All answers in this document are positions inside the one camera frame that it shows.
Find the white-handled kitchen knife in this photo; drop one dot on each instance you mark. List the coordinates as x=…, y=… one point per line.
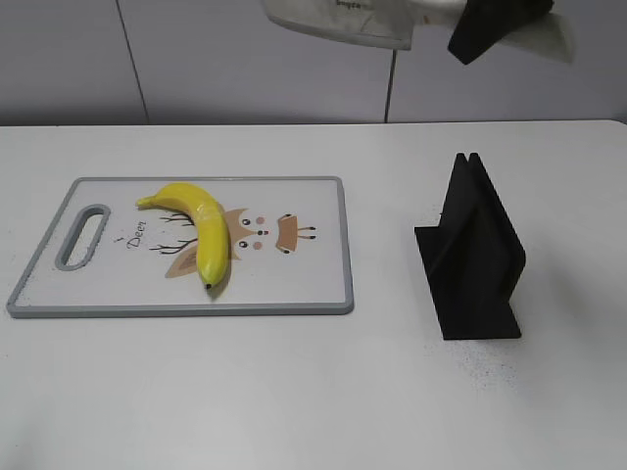
x=391, y=24

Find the black knife stand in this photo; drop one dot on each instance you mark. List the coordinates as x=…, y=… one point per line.
x=472, y=258

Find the yellow plastic banana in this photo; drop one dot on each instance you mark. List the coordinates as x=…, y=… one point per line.
x=213, y=243

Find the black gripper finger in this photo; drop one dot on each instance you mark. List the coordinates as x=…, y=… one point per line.
x=483, y=23

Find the white grey-rimmed cutting board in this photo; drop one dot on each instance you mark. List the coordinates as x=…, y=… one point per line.
x=102, y=256

